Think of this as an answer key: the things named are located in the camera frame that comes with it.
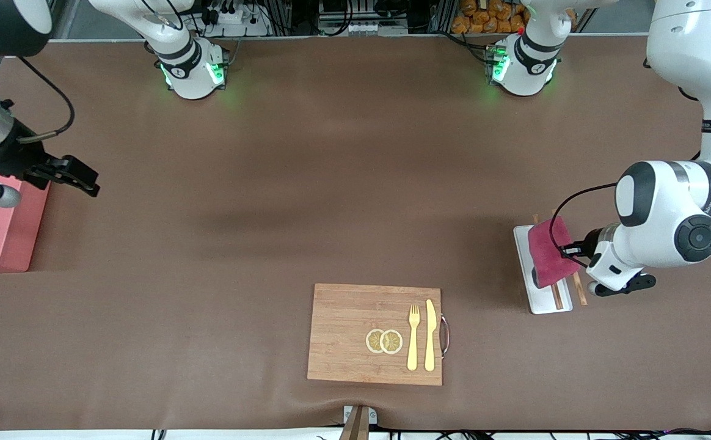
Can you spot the white rectangular tray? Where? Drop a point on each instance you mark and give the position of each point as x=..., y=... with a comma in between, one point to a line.
x=521, y=256

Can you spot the pink plastic bin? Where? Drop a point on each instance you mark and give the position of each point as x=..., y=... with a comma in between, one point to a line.
x=1, y=238

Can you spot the red cloth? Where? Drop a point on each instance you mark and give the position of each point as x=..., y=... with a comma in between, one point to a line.
x=545, y=256

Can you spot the lemon slice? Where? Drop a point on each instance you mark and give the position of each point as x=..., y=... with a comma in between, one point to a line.
x=392, y=342
x=372, y=341

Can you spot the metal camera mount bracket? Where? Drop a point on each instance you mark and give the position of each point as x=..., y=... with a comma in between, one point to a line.
x=358, y=421

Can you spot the wooden cutting board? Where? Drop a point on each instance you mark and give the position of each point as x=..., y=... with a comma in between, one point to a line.
x=343, y=330

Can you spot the yellow fork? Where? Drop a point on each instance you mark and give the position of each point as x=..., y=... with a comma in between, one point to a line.
x=413, y=348

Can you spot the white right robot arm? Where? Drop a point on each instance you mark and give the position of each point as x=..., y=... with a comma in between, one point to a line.
x=187, y=67

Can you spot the brown table cover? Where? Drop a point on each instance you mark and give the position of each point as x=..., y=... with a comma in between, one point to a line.
x=355, y=183

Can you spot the gray electronics box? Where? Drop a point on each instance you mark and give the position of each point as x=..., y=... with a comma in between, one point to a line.
x=361, y=27

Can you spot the orange snack pile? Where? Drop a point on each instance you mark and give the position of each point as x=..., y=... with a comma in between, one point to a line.
x=484, y=18

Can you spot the white power strip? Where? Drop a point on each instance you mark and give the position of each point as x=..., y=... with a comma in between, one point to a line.
x=233, y=21

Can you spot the yellow knife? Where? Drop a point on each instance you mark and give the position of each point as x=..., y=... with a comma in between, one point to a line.
x=430, y=336

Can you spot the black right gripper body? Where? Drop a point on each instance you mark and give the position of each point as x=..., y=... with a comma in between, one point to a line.
x=21, y=159

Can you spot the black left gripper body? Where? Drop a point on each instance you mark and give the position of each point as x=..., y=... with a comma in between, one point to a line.
x=583, y=248

